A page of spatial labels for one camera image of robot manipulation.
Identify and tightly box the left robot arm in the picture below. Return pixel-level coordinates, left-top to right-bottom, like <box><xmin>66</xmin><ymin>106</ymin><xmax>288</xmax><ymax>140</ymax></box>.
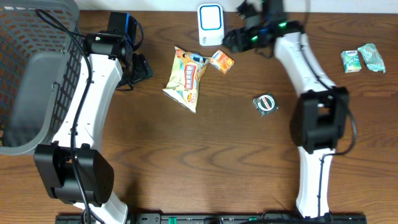
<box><xmin>34</xmin><ymin>12</ymin><xmax>153</xmax><ymax>223</ymax></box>

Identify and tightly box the light green snack packet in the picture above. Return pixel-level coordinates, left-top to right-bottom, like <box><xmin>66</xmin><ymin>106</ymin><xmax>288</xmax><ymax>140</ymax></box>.
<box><xmin>358</xmin><ymin>44</ymin><xmax>386</xmax><ymax>73</ymax></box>

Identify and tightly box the orange juice carton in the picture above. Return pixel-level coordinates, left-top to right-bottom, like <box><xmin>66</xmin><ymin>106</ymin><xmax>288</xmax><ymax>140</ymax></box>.
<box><xmin>210</xmin><ymin>50</ymin><xmax>234</xmax><ymax>74</ymax></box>

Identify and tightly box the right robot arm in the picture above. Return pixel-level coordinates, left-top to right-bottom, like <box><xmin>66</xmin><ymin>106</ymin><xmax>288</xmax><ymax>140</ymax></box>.
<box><xmin>223</xmin><ymin>1</ymin><xmax>349</xmax><ymax>221</ymax></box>

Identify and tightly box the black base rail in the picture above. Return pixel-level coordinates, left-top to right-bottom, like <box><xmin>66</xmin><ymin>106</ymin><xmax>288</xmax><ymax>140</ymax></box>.
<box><xmin>55</xmin><ymin>212</ymin><xmax>368</xmax><ymax>224</ymax></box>

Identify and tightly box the dark green round-label packet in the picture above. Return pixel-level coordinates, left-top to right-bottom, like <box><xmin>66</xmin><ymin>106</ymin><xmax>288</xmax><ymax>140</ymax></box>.
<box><xmin>252</xmin><ymin>91</ymin><xmax>279</xmax><ymax>117</ymax></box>

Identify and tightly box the green tissue pack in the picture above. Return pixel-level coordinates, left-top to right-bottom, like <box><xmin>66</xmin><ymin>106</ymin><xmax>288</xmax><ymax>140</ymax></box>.
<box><xmin>340</xmin><ymin>50</ymin><xmax>361</xmax><ymax>73</ymax></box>

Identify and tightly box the yellow chips bag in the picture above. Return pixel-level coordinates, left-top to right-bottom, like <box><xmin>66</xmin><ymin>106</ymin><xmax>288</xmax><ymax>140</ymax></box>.
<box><xmin>162</xmin><ymin>47</ymin><xmax>209</xmax><ymax>113</ymax></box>

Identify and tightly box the grey plastic mesh basket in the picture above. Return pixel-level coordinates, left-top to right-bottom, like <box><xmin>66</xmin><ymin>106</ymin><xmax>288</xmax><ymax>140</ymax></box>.
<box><xmin>1</xmin><ymin>0</ymin><xmax>82</xmax><ymax>155</ymax></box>

